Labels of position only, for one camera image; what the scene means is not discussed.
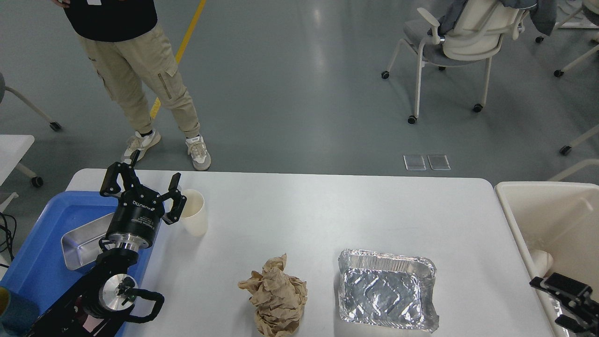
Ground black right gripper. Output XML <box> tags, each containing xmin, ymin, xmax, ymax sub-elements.
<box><xmin>530</xmin><ymin>273</ymin><xmax>599</xmax><ymax>334</ymax></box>

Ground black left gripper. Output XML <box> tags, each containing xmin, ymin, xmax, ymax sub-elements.
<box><xmin>99</xmin><ymin>150</ymin><xmax>187</xmax><ymax>249</ymax></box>

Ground white paper cup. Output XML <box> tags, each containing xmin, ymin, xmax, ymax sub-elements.
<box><xmin>179</xmin><ymin>189</ymin><xmax>208</xmax><ymax>237</ymax></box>

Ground square steel tray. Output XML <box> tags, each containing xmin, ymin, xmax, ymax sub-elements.
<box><xmin>60</xmin><ymin>212</ymin><xmax>114</xmax><ymax>271</ymax></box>

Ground brown paper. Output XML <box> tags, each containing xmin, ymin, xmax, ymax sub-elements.
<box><xmin>237</xmin><ymin>254</ymin><xmax>308</xmax><ymax>337</ymax></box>

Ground aluminium foil container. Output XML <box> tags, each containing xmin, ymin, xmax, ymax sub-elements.
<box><xmin>337</xmin><ymin>248</ymin><xmax>440</xmax><ymax>333</ymax></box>

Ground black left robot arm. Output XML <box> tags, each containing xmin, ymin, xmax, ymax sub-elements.
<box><xmin>27</xmin><ymin>149</ymin><xmax>187</xmax><ymax>337</ymax></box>

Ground beige plastic bin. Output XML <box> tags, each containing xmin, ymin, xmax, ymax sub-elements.
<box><xmin>495</xmin><ymin>181</ymin><xmax>599</xmax><ymax>337</ymax></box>

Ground chair base at left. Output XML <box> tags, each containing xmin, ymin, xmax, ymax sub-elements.
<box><xmin>0</xmin><ymin>73</ymin><xmax>62</xmax><ymax>132</ymax></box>

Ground blue plastic tray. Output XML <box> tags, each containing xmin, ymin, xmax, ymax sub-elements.
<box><xmin>1</xmin><ymin>190</ymin><xmax>152</xmax><ymax>316</ymax></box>

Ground white side table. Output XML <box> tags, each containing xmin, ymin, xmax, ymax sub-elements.
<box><xmin>0</xmin><ymin>134</ymin><xmax>44</xmax><ymax>188</ymax></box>

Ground chair legs at right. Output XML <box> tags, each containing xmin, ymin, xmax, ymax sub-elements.
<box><xmin>536</xmin><ymin>0</ymin><xmax>599</xmax><ymax>183</ymax></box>

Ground person in beige trousers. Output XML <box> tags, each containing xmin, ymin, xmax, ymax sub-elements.
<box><xmin>54</xmin><ymin>0</ymin><xmax>211</xmax><ymax>171</ymax></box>

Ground teal cup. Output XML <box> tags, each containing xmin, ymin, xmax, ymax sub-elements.
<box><xmin>0</xmin><ymin>286</ymin><xmax>39</xmax><ymax>337</ymax></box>

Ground clear floor socket cover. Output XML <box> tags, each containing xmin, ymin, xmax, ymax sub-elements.
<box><xmin>403</xmin><ymin>154</ymin><xmax>452</xmax><ymax>171</ymax></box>

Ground white office chair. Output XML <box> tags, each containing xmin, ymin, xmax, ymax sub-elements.
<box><xmin>381</xmin><ymin>0</ymin><xmax>530</xmax><ymax>125</ymax></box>

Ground grey jacket on chair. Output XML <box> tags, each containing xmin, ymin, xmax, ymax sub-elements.
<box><xmin>437</xmin><ymin>0</ymin><xmax>557</xmax><ymax>36</ymax></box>

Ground black cable at left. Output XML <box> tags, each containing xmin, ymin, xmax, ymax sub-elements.
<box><xmin>0</xmin><ymin>212</ymin><xmax>17</xmax><ymax>267</ymax></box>

